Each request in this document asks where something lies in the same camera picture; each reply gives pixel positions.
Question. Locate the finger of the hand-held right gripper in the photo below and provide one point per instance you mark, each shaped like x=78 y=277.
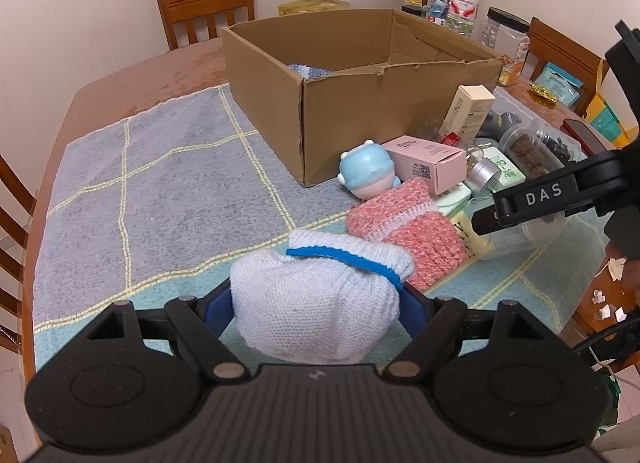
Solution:
x=575 y=185

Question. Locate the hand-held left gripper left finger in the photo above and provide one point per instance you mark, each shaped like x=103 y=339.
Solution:
x=219 y=313

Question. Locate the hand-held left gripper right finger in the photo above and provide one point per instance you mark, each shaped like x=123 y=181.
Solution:
x=411 y=315

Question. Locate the clear plastic jar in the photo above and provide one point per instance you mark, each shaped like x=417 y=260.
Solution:
x=520 y=238

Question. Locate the white knitted hat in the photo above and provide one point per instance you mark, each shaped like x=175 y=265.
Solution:
x=315 y=308

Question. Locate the tall pale cosmetic box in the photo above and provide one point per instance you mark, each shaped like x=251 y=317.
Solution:
x=467 y=113

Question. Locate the blue and white toy figure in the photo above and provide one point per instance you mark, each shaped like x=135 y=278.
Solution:
x=365 y=168

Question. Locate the cardboard box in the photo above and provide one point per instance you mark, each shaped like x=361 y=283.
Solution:
x=350 y=103

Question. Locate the clear container with dark contents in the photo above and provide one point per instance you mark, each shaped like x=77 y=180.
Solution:
x=560 y=143

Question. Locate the dark red case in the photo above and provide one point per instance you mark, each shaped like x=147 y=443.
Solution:
x=587 y=135

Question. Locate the clear container with brown contents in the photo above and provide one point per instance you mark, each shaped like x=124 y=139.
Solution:
x=530 y=153

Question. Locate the yellow and teal bag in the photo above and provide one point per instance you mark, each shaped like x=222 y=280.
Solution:
x=607 y=120

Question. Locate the pink knitted hat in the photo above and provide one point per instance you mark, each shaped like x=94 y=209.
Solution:
x=415 y=238

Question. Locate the small jar with silver lid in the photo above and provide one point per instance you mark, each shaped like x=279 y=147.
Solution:
x=482 y=174

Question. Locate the yellow paper box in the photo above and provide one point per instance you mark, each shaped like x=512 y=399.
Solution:
x=472 y=240

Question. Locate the clear plastic storage bin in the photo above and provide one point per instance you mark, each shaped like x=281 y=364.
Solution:
x=515 y=103

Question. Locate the teal packet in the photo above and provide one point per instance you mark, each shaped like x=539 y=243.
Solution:
x=557 y=83

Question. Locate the checked blue towel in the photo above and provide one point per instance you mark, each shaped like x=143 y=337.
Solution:
x=165 y=193

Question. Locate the pink cosmetic box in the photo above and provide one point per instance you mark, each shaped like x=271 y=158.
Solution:
x=425 y=160

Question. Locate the clear jar with black lid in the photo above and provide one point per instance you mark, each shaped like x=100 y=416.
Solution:
x=505 y=38

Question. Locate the plastic water bottle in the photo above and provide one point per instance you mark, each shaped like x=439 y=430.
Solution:
x=464 y=3

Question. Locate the cluster of small packets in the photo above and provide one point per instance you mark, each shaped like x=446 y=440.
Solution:
x=439 y=5

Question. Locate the yellow-lidded dark jar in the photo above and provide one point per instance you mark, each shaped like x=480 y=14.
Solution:
x=414 y=5

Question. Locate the blue knitted cloth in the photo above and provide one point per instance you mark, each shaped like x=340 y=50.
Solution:
x=310 y=71

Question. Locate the yellow-green package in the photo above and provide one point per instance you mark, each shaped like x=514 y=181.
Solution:
x=312 y=8

